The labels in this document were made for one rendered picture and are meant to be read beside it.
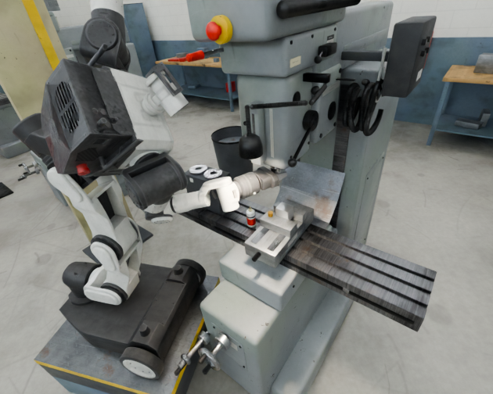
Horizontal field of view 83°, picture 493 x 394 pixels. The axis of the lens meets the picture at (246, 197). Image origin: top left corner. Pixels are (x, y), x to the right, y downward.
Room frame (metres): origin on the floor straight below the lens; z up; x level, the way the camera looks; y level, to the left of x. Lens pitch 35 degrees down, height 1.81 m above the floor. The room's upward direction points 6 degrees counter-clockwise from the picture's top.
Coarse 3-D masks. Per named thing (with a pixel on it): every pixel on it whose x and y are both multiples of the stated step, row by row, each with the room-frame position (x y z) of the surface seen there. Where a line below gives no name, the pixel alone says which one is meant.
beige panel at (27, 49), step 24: (0, 0) 1.99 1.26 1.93; (24, 0) 2.07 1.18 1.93; (0, 24) 1.94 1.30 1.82; (24, 24) 2.03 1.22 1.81; (48, 24) 2.13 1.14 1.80; (0, 48) 1.90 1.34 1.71; (24, 48) 1.99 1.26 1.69; (48, 48) 2.08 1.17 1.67; (0, 72) 1.85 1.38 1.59; (24, 72) 1.94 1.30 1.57; (48, 72) 2.04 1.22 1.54; (24, 96) 1.90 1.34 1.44; (144, 240) 2.01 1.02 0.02
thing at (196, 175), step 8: (192, 168) 1.27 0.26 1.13; (200, 168) 1.28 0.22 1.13; (208, 168) 1.28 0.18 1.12; (192, 176) 1.22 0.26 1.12; (200, 176) 1.21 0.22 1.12; (208, 176) 1.18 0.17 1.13; (216, 176) 1.17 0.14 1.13; (224, 176) 1.18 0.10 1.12; (192, 184) 1.22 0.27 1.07; (200, 184) 1.18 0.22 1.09; (216, 200) 1.13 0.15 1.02; (208, 208) 1.17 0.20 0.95; (216, 208) 1.13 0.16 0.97
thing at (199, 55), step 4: (216, 48) 0.92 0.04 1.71; (220, 48) 0.92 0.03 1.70; (196, 52) 0.85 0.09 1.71; (200, 52) 0.86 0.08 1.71; (204, 52) 0.87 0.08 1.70; (208, 52) 0.88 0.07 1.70; (212, 52) 0.90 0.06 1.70; (216, 52) 0.91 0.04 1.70; (188, 56) 0.83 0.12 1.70; (192, 56) 0.83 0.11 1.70; (196, 56) 0.84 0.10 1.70; (200, 56) 0.85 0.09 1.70; (188, 60) 0.83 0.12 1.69; (192, 60) 0.83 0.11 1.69; (196, 60) 0.85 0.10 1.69
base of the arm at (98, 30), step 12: (96, 24) 0.90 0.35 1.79; (108, 24) 0.91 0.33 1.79; (84, 36) 0.89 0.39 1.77; (96, 36) 0.89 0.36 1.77; (108, 36) 0.89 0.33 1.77; (120, 36) 0.90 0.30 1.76; (84, 48) 0.87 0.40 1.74; (96, 48) 0.87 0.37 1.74; (108, 48) 0.88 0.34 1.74; (120, 48) 0.90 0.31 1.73; (108, 60) 0.87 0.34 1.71; (120, 60) 0.91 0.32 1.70
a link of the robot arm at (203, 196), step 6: (216, 180) 0.88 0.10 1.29; (222, 180) 0.85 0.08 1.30; (228, 180) 0.85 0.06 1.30; (204, 186) 0.85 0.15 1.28; (210, 186) 0.84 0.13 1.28; (216, 186) 0.84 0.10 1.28; (222, 186) 0.84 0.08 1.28; (198, 192) 0.86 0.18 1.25; (204, 192) 0.84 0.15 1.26; (198, 198) 0.84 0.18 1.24; (204, 198) 0.84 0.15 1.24; (210, 198) 0.89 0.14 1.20; (204, 204) 0.83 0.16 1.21; (210, 204) 0.86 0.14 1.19
